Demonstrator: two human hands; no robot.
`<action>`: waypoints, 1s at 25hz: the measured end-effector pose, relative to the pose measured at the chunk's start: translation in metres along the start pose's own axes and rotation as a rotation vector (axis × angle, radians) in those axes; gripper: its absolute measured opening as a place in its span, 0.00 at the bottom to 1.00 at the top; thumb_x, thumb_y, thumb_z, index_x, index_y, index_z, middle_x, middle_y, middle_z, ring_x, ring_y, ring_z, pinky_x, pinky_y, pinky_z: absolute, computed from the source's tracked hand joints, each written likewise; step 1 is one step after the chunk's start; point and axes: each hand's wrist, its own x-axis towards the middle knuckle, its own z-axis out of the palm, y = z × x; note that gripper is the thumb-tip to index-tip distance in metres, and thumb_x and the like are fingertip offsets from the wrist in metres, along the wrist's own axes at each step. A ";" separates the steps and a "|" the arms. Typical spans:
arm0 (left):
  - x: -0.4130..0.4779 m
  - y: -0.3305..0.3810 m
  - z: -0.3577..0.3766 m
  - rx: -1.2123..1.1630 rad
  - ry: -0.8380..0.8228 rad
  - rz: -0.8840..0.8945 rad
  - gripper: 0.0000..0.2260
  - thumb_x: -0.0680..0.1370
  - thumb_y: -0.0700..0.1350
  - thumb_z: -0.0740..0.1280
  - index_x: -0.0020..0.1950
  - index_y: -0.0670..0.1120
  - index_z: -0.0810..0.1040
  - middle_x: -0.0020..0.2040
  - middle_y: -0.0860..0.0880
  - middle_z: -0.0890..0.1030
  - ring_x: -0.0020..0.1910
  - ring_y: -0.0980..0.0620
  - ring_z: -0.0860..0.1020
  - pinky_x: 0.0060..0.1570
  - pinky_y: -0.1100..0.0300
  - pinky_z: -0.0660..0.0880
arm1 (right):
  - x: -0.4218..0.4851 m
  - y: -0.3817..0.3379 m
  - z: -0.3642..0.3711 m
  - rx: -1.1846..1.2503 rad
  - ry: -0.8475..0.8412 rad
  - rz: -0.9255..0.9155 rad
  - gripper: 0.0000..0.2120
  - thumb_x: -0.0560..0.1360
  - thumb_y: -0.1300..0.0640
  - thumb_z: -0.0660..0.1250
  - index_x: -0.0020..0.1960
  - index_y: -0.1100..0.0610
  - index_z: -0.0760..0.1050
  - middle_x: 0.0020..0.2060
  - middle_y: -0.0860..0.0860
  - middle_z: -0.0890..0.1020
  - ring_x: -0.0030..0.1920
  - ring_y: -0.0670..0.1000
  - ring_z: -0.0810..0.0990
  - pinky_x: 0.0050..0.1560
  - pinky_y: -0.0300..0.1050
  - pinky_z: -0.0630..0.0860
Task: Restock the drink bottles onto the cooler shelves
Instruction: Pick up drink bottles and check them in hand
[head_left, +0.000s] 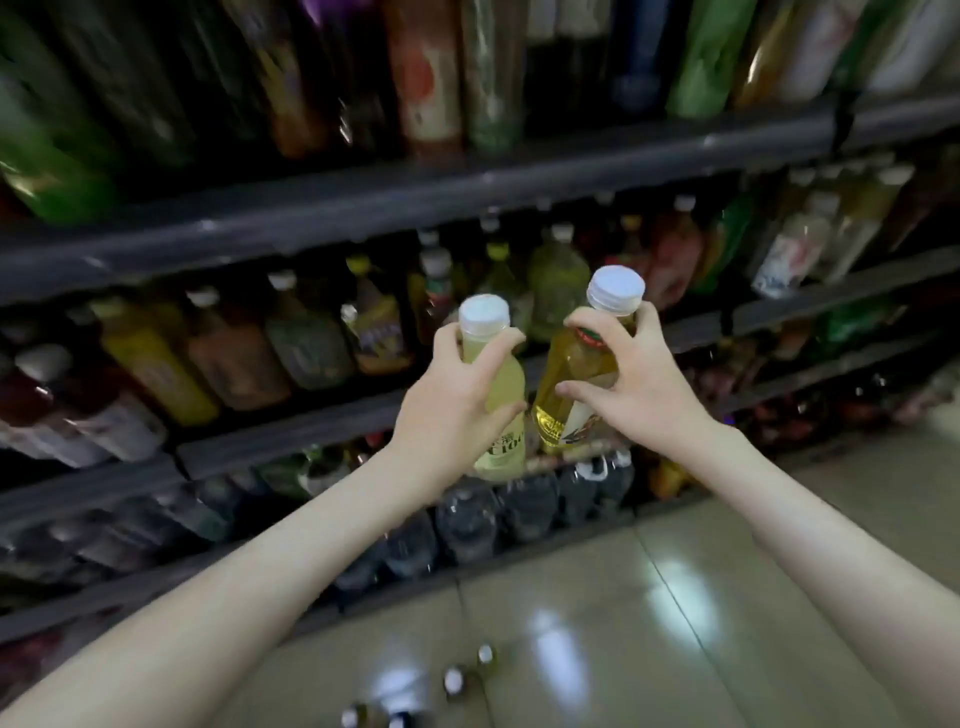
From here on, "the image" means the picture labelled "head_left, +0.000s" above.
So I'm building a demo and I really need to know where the person's right hand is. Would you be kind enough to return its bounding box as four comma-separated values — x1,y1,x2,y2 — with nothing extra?
555,300,719,467

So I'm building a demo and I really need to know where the person's left hand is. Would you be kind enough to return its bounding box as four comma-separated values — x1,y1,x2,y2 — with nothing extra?
387,322,530,504

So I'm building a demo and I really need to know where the row of large water jugs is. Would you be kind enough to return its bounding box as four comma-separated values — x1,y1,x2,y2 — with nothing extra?
0,345,960,602

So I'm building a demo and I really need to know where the light green bottle white cap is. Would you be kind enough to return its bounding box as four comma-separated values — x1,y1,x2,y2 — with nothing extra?
457,294,530,482

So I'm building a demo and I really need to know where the dark grey store shelving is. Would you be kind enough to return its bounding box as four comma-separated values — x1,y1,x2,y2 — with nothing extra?
0,0,960,707

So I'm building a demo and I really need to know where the person's left forearm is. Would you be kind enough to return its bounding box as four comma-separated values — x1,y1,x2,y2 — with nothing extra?
0,442,444,728

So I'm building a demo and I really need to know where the person's right forearm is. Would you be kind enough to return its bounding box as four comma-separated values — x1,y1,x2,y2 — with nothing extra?
667,412,960,692

